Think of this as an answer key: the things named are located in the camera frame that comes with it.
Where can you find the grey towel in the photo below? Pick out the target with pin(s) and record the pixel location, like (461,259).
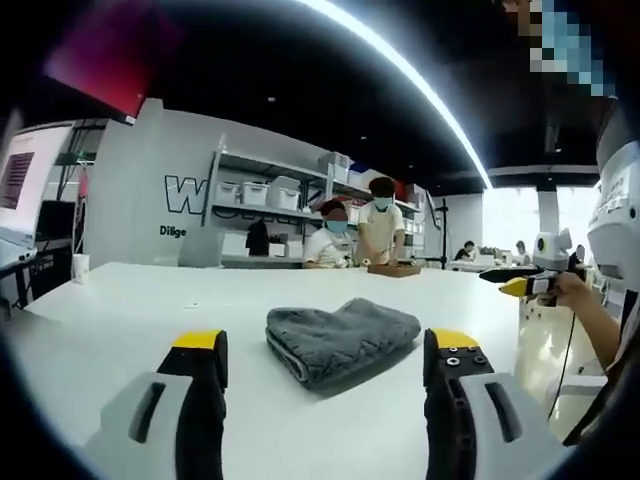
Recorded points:
(340,340)

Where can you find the person's right hand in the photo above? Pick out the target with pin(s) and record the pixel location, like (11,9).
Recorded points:
(572,292)

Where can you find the white chest device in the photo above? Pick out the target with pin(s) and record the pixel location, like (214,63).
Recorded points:
(617,215)

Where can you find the black tripod stand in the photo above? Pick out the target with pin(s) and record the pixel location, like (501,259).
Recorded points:
(442,235)

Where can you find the wooden tray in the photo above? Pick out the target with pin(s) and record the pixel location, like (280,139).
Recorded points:
(394,269)

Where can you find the person's dark clothing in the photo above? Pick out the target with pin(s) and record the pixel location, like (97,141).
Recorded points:
(620,380)

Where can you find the white paper cup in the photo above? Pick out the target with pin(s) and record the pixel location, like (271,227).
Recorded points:
(81,270)

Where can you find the white ceiling light strip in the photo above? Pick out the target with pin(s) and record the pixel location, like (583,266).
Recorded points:
(425,85)

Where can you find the black office chair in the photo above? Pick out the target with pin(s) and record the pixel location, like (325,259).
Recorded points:
(257,239)

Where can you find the grey metal shelf rack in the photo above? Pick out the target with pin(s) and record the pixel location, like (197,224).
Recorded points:
(310,192)

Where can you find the white lettered partition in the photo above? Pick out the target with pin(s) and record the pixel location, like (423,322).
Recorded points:
(145,195)

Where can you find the white storage box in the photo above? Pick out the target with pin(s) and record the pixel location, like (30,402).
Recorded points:
(283,194)
(228,193)
(256,193)

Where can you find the red wall screen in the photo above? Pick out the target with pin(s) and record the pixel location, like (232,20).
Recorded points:
(107,60)

